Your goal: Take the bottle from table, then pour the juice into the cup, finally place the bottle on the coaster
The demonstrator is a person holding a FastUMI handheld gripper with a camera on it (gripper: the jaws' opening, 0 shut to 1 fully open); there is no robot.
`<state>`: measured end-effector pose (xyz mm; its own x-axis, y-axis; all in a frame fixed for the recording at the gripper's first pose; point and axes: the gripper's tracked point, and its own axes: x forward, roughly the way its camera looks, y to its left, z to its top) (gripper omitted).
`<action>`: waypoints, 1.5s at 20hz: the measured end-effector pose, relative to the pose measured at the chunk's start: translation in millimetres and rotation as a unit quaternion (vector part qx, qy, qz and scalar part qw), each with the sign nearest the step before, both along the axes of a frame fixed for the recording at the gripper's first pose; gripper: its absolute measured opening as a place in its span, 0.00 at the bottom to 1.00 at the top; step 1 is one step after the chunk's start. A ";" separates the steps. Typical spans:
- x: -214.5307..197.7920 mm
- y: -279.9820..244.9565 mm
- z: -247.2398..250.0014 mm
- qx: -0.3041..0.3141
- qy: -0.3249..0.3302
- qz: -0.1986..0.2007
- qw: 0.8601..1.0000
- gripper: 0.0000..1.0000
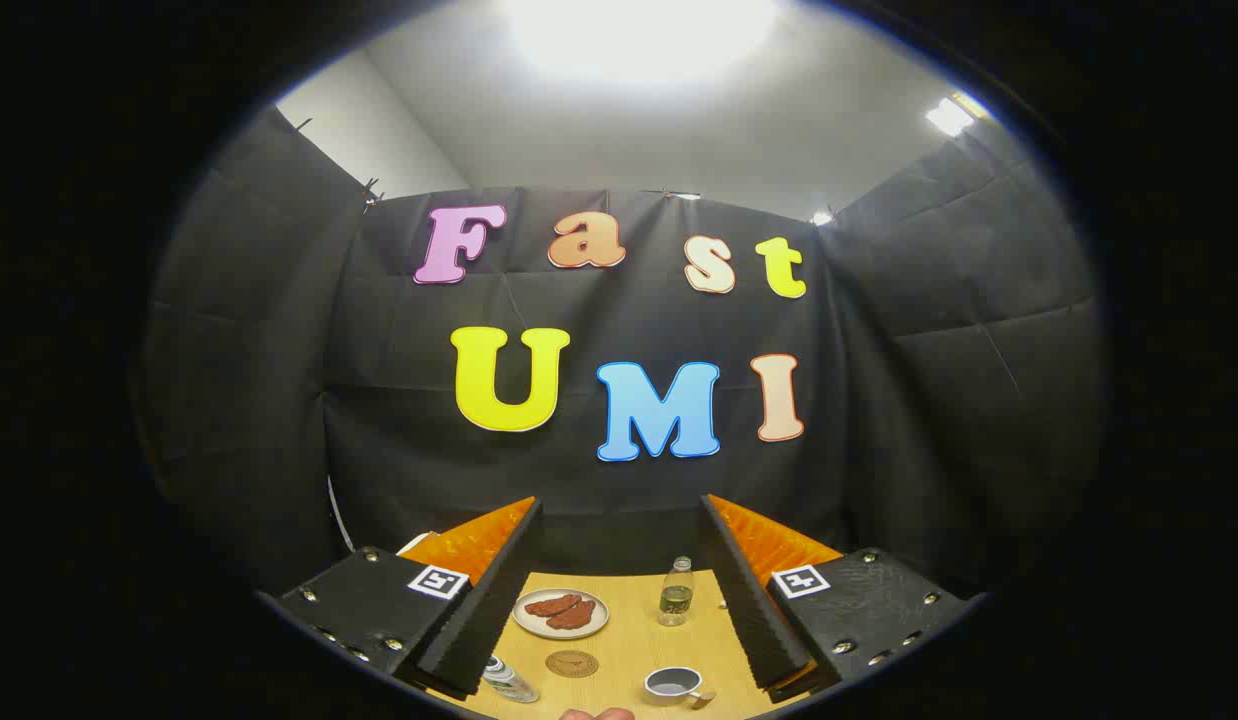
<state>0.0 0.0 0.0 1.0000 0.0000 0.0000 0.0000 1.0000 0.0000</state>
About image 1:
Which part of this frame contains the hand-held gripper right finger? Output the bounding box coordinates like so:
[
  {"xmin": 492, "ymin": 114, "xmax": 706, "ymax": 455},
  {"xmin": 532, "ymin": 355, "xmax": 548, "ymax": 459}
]
[{"xmin": 699, "ymin": 493, "xmax": 970, "ymax": 703}]

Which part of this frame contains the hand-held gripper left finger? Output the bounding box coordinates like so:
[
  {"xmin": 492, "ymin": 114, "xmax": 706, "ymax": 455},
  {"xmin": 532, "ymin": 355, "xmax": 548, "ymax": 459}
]
[{"xmin": 269, "ymin": 497, "xmax": 545, "ymax": 701}]

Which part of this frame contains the white juice bottle green label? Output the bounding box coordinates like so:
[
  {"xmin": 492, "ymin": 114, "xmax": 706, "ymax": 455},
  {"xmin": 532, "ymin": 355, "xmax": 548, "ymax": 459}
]
[{"xmin": 482, "ymin": 655, "xmax": 540, "ymax": 704}]

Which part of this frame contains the white cup wooden handle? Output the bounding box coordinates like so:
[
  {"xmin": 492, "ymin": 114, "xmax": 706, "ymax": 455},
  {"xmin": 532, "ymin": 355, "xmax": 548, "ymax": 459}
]
[{"xmin": 644, "ymin": 666, "xmax": 718, "ymax": 709}]

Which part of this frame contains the clear plastic water bottle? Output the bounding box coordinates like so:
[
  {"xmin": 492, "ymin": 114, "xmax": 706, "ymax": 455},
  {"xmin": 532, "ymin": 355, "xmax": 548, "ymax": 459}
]
[{"xmin": 657, "ymin": 556, "xmax": 696, "ymax": 628}]

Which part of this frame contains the white round plate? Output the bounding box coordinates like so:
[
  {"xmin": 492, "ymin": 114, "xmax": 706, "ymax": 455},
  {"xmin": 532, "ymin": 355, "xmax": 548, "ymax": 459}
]
[{"xmin": 512, "ymin": 588, "xmax": 610, "ymax": 641}]

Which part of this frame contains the wooden table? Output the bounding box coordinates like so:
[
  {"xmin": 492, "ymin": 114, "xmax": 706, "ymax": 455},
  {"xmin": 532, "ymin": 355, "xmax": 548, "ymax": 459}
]
[{"xmin": 419, "ymin": 570, "xmax": 810, "ymax": 720}]

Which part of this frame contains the black backdrop cloth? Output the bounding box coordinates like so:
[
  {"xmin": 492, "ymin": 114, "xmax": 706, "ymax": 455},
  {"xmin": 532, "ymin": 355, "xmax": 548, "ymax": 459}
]
[{"xmin": 144, "ymin": 105, "xmax": 1110, "ymax": 601}]

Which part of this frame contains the small ceiling light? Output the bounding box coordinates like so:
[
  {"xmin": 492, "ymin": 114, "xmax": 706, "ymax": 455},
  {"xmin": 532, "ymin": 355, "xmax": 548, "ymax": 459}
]
[{"xmin": 926, "ymin": 94, "xmax": 982, "ymax": 139}]

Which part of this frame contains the large round ceiling light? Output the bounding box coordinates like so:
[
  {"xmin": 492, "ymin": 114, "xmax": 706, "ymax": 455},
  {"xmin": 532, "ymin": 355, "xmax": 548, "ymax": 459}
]
[{"xmin": 499, "ymin": 0, "xmax": 780, "ymax": 83}]

